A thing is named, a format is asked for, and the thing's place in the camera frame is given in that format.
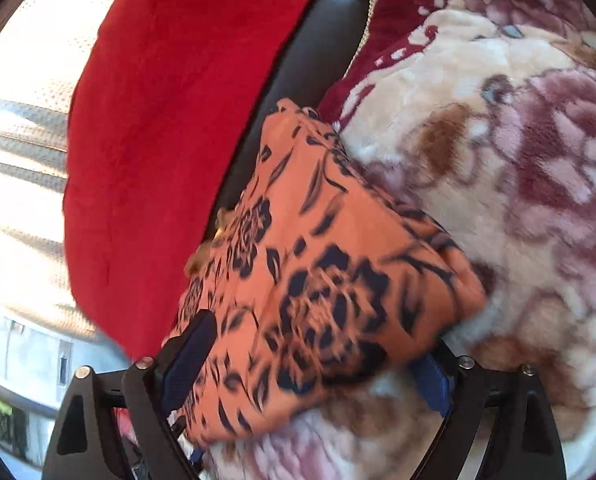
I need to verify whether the orange floral garment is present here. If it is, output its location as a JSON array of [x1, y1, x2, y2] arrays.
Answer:
[[165, 97, 489, 452]]

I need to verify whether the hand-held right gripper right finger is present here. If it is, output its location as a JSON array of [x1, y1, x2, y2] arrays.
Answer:
[[408, 340, 567, 480]]

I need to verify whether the white framed window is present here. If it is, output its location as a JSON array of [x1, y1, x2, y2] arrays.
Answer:
[[0, 300, 104, 466]]

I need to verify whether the white dotted curtain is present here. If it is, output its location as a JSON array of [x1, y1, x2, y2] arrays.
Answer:
[[0, 0, 129, 333]]

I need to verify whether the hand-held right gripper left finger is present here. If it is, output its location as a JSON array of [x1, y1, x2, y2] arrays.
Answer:
[[42, 309, 219, 480]]

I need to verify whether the floral plush blanket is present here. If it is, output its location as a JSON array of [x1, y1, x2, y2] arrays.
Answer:
[[198, 0, 596, 480]]

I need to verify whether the red cloth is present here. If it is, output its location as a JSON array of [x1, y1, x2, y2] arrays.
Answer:
[[63, 0, 370, 361]]

